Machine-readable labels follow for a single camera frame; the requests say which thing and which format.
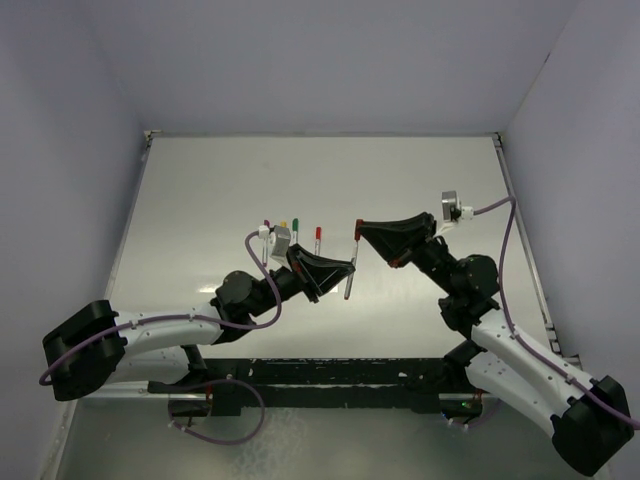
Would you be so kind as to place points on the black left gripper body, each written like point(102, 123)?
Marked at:
point(290, 281)

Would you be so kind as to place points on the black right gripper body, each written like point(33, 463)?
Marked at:
point(430, 256)

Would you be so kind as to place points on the brown pen cap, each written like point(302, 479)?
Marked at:
point(357, 234)

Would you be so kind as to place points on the white pen red end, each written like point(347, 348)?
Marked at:
point(317, 240)

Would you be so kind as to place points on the white pen purple end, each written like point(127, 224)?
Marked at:
point(264, 235)

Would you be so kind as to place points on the white pen green end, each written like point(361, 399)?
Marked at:
point(295, 236)

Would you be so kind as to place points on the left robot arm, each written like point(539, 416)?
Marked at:
point(99, 345)

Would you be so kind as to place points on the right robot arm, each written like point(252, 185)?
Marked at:
point(587, 419)

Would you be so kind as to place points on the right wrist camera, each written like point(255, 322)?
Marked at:
point(453, 212)

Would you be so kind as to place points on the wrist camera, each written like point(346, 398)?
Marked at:
point(279, 243)
point(453, 212)

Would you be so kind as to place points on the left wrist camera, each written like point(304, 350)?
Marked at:
point(279, 243)

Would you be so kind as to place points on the black base frame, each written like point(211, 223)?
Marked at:
point(223, 387)

